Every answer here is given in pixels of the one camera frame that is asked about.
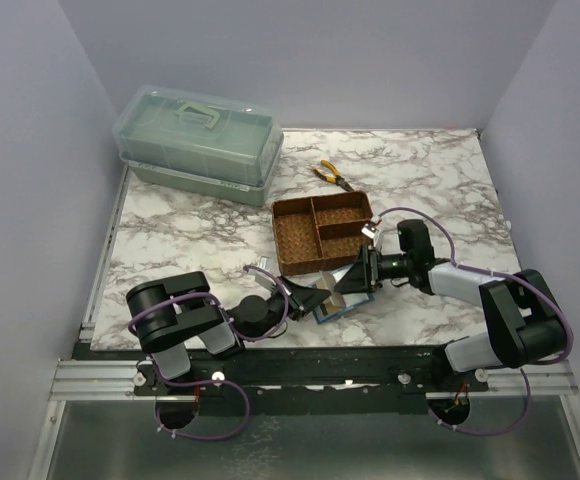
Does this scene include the yellow handled pliers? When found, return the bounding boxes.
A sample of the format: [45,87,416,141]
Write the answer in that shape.
[312,160,354,192]

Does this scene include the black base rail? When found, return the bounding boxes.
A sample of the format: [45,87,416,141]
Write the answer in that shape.
[134,346,488,416]

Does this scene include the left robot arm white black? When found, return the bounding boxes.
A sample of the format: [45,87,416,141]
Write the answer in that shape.
[125,265,331,380]

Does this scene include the gold credit card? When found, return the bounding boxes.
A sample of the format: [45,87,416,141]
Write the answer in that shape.
[317,271,346,315]

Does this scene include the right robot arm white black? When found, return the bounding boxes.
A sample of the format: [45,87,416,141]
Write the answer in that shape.
[334,219,572,373]

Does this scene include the blue leather card holder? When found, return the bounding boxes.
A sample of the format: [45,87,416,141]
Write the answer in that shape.
[312,265,374,324]

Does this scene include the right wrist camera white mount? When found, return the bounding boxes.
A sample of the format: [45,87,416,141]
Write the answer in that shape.
[361,220,383,251]

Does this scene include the green plastic storage box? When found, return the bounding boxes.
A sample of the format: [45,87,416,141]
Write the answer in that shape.
[112,85,284,207]

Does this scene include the brown woven divided basket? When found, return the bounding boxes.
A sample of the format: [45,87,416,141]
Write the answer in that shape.
[271,191,373,276]

